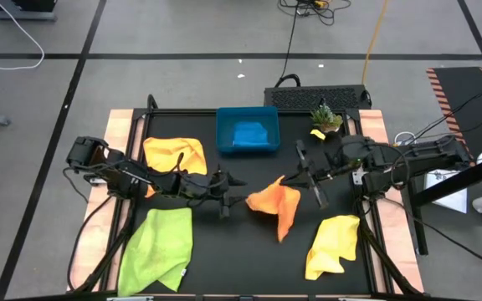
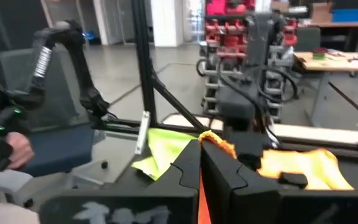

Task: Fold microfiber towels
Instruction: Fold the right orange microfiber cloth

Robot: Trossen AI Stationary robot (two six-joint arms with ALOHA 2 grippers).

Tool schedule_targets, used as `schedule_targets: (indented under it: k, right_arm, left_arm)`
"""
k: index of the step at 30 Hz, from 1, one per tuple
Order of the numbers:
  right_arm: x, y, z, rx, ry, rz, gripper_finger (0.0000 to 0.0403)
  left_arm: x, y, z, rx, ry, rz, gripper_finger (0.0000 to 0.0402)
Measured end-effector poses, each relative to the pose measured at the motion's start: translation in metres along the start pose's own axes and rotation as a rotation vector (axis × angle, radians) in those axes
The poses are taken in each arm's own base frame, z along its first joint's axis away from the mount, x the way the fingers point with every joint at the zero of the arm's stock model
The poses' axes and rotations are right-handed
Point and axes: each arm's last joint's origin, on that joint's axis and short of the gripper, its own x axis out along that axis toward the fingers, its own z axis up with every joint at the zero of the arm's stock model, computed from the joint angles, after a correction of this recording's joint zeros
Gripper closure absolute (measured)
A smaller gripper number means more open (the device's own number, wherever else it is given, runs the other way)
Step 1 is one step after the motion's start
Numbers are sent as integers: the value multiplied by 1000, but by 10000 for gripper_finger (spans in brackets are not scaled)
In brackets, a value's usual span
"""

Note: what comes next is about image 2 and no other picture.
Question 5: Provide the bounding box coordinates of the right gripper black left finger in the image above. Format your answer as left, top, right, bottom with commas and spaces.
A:
39, 139, 203, 224

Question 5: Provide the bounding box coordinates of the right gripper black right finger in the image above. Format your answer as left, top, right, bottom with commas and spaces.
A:
201, 140, 358, 224

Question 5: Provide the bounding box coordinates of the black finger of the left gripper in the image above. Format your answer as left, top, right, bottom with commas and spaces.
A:
278, 172, 309, 190
237, 152, 263, 171

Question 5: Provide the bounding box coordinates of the orange microfiber towel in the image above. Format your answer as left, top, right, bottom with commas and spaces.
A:
197, 129, 238, 224
257, 148, 355, 191

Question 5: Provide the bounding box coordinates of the lime green microfiber towel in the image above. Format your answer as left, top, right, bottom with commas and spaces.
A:
131, 127, 198, 182

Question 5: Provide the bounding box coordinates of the green and red stack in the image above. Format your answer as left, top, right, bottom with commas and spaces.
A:
312, 47, 328, 60

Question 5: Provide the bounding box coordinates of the grey office chair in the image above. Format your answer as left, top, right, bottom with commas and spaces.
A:
293, 26, 321, 53

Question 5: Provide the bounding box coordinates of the office chair with blue seat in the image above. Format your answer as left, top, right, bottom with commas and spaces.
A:
0, 43, 108, 190

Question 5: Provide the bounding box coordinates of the long wooden workbench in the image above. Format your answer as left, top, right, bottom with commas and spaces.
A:
293, 49, 358, 127

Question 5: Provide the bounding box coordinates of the cardboard box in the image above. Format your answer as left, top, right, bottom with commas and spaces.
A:
310, 2, 334, 23

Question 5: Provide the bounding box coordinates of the wooden desk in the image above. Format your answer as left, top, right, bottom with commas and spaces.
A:
303, 20, 358, 52

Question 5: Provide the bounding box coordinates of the person's hand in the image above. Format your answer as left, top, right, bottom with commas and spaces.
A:
4, 132, 35, 170

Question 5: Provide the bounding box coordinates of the blue storage crate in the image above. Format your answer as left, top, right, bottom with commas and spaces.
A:
331, 8, 358, 23

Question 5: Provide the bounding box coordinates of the silver frame bracket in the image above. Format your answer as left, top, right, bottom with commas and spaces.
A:
134, 110, 152, 156

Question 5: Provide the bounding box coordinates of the black aluminium table frame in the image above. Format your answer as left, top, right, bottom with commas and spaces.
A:
90, 0, 358, 162

